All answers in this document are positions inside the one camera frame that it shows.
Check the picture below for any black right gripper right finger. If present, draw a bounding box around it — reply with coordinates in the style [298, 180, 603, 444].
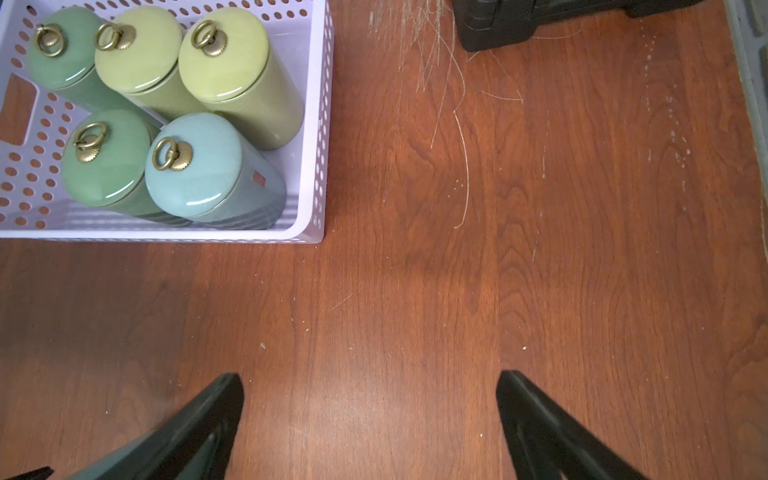
[496, 370, 645, 479]

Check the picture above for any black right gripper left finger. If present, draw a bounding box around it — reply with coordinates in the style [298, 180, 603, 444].
[71, 373, 245, 479]

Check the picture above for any light blue tea canister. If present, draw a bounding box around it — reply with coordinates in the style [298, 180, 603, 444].
[145, 113, 287, 230]

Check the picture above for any dark green tea canister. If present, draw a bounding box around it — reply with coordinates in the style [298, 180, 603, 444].
[26, 6, 161, 127]

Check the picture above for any lavender plastic basket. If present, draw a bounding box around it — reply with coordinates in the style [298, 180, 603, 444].
[1, 1, 334, 244]

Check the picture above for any yellow-green right tea canister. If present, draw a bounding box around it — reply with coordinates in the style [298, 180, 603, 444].
[178, 7, 304, 150]

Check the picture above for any yellow-green tea canister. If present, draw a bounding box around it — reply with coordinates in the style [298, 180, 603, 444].
[94, 5, 207, 121]
[178, 7, 304, 150]

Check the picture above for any yellow-green middle tea canister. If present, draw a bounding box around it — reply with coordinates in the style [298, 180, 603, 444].
[94, 5, 207, 121]

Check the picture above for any black plastic tool case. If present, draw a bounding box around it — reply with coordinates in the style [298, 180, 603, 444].
[451, 0, 700, 52]

